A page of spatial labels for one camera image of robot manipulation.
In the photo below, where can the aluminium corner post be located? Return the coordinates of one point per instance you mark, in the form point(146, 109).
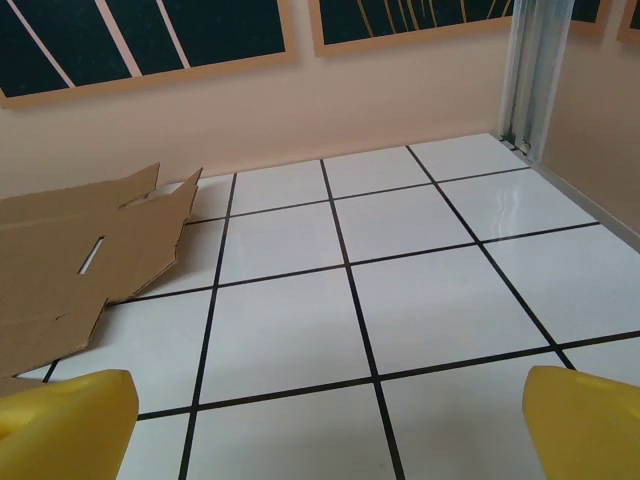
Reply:
point(535, 75)

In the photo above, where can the aluminium table side rail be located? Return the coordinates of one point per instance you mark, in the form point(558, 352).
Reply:
point(590, 199)

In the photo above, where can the brown cardboard box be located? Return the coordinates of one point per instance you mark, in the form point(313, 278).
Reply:
point(50, 250)

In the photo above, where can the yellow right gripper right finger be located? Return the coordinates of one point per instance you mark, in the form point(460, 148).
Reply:
point(585, 435)

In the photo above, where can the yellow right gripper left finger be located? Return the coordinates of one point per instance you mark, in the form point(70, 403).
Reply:
point(65, 430)

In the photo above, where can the dark panel gold lines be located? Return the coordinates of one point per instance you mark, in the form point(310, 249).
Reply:
point(350, 15)

